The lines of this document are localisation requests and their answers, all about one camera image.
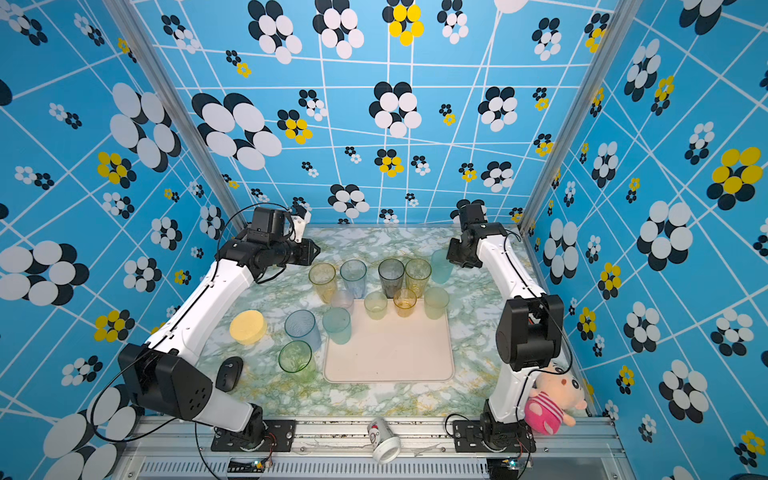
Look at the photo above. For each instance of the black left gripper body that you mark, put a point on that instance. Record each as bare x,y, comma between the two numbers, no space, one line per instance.
289,252

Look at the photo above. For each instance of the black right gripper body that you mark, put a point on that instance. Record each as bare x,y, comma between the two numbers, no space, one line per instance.
457,254

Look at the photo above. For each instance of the light green textured glass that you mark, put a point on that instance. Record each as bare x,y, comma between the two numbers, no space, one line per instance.
376,305

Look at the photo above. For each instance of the tall grey glass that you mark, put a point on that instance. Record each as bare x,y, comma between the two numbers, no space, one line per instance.
391,273

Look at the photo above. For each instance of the green clear glass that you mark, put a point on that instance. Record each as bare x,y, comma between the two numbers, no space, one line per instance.
296,359

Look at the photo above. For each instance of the green circuit board right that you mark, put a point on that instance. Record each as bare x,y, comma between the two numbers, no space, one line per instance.
506,468

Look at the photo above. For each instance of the black computer mouse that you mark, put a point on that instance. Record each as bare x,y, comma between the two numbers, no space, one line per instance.
229,374

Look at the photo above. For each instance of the pink rectangular tray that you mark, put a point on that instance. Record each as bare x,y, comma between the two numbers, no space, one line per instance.
393,349

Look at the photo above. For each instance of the green circuit board left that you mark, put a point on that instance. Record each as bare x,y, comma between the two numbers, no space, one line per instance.
245,467

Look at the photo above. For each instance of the tall olive yellow glass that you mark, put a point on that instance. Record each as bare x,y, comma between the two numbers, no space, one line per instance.
417,275

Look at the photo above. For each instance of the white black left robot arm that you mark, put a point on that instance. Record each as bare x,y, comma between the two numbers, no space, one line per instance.
161,374

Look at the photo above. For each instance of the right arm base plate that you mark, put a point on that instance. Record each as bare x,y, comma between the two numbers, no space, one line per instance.
475,436

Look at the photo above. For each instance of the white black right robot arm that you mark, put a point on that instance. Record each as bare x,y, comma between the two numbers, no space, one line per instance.
529,333

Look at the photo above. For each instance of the short amber glass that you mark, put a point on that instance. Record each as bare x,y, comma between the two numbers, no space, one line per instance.
404,301

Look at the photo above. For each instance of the yellow round sponge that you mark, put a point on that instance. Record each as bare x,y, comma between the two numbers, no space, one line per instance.
248,327

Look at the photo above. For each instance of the tall blue glass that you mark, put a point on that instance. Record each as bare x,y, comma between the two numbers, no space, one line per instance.
353,272

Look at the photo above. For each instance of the clear textured glass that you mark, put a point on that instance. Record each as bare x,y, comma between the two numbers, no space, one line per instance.
343,299

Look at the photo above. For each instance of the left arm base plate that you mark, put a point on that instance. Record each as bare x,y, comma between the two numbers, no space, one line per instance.
282,433

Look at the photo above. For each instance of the green circuit board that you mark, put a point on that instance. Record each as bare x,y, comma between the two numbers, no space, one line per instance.
245,467
506,468

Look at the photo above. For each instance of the light blue short glass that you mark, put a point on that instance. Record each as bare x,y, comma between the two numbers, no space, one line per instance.
301,325

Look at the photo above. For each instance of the teal textured glass front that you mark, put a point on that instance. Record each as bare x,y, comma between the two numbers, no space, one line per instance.
337,324

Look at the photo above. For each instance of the pink plush doll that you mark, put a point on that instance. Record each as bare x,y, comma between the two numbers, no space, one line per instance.
554,395

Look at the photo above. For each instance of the pale green textured glass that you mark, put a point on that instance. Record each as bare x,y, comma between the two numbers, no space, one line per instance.
436,300

